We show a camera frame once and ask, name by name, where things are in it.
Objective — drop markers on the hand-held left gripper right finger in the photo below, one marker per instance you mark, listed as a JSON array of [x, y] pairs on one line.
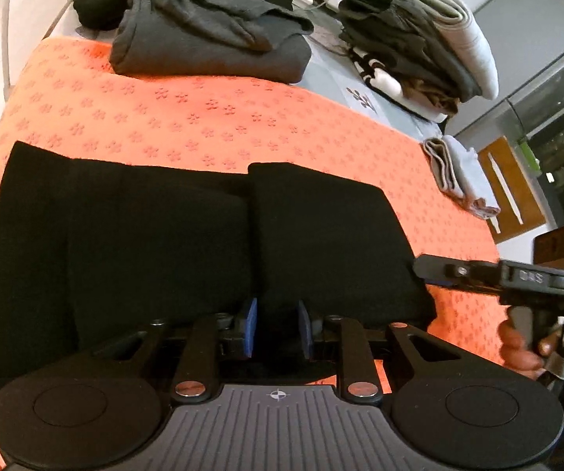
[[305, 331]]

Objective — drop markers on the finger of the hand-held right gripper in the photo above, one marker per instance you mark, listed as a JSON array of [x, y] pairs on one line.
[[458, 272]]

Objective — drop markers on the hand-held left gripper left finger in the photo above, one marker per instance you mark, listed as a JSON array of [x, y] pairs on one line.
[[250, 326]]

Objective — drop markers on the pile of mixed clothes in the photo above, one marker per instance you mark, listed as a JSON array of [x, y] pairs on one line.
[[409, 44]]

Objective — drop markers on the person's right hand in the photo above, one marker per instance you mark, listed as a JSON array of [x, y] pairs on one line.
[[520, 353]]

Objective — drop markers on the small grey folded cloth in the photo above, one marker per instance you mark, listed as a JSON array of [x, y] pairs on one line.
[[451, 176]]

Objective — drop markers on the glass display cabinet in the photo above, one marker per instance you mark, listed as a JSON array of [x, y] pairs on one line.
[[561, 122]]

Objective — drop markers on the brown folded garment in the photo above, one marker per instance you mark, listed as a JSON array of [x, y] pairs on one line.
[[431, 95]]

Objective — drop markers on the orange flower print mat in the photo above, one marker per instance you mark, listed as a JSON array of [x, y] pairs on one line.
[[213, 117]]

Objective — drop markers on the black and white printed garment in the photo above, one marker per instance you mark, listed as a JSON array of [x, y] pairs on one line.
[[377, 73]]

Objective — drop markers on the light grey folded garment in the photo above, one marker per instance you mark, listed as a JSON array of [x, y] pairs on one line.
[[468, 34]]

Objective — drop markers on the dark grey folded garment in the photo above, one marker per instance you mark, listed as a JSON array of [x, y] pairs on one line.
[[203, 44]]

